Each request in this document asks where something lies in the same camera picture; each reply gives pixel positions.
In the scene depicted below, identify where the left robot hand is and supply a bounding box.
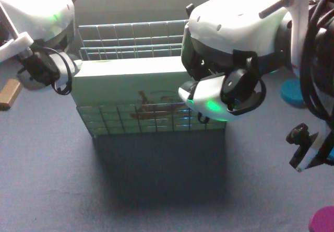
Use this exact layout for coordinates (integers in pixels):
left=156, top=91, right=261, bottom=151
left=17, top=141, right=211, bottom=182
left=0, top=0, right=83, bottom=96

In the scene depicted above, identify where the pink disc block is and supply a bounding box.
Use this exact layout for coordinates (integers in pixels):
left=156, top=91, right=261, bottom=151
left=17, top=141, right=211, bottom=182
left=308, top=205, right=334, bottom=232

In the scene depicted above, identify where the blue block with cutout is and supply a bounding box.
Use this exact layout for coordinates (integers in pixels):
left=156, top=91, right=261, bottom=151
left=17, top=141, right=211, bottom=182
left=280, top=79, right=308, bottom=109

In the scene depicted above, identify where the wire metal rack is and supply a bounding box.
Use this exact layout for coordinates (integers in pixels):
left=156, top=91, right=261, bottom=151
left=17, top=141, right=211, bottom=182
left=75, top=19, right=226, bottom=138

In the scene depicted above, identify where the grey table cloth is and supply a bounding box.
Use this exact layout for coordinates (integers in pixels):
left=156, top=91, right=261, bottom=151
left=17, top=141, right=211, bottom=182
left=0, top=12, right=334, bottom=232

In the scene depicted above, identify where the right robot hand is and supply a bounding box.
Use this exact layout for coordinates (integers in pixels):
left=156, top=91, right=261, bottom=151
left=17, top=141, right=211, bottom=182
left=178, top=0, right=293, bottom=123

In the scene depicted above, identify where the light green book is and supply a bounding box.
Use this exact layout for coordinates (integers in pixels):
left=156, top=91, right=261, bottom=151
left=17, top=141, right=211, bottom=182
left=70, top=55, right=225, bottom=136

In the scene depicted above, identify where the tan wooden block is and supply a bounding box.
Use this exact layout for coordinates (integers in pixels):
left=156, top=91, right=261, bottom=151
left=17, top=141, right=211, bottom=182
left=0, top=78, right=23, bottom=111

